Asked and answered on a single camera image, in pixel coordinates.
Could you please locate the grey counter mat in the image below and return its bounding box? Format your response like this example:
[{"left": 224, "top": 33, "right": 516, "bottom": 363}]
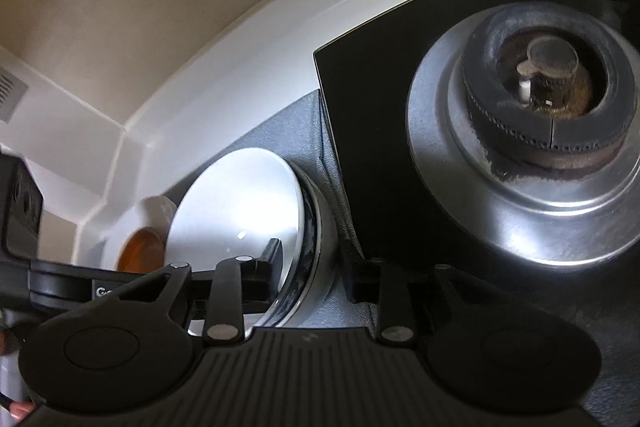
[{"left": 164, "top": 89, "right": 383, "bottom": 335}]

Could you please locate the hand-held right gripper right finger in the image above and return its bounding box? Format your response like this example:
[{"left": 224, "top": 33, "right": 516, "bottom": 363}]
[{"left": 349, "top": 256, "right": 482, "bottom": 343}]

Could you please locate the black glass gas stove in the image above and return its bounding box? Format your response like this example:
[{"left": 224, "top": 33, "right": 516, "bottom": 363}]
[{"left": 313, "top": 4, "right": 640, "bottom": 427}]

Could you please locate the round metal stove burner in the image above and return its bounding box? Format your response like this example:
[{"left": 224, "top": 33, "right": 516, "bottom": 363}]
[{"left": 405, "top": 1, "right": 640, "bottom": 279}]

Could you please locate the person's left hand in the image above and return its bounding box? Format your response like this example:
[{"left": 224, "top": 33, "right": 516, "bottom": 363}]
[{"left": 9, "top": 399, "right": 37, "bottom": 420}]

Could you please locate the cream plastic bowl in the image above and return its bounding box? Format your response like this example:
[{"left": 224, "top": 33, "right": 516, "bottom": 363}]
[{"left": 102, "top": 195, "right": 179, "bottom": 274}]

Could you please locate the white bowl with blue pattern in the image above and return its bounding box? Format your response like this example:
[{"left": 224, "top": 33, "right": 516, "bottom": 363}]
[{"left": 164, "top": 147, "right": 342, "bottom": 329}]

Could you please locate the grey vent grille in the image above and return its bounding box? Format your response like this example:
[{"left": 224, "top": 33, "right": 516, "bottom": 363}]
[{"left": 0, "top": 66, "right": 29, "bottom": 124}]

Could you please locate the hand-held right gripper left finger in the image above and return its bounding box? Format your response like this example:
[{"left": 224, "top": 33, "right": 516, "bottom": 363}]
[{"left": 114, "top": 238, "right": 282, "bottom": 341}]

